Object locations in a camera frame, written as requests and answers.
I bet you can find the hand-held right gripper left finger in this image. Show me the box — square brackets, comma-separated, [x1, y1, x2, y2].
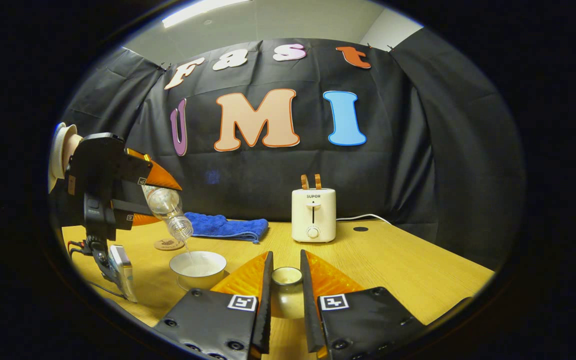
[153, 251, 274, 360]

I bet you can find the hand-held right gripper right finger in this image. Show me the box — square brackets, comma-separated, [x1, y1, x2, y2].
[300, 249, 426, 360]

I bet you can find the cream teacup lid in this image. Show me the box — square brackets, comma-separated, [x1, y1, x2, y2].
[270, 266, 305, 320]

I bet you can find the clear water bottle orange label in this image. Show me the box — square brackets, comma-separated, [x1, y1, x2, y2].
[141, 184, 194, 242]

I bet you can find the cream teacup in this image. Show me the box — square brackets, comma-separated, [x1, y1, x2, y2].
[169, 251, 228, 291]

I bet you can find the blue folded towel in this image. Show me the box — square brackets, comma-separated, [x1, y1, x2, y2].
[184, 212, 269, 244]

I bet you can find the white toaster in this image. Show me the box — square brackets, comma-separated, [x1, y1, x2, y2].
[291, 188, 337, 244]

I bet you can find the black backdrop cloth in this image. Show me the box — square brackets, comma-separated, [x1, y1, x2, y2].
[50, 37, 526, 271]

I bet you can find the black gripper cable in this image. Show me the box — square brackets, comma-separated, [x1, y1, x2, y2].
[66, 244, 94, 259]

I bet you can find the white toaster cable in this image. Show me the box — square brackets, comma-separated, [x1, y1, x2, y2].
[336, 213, 392, 226]

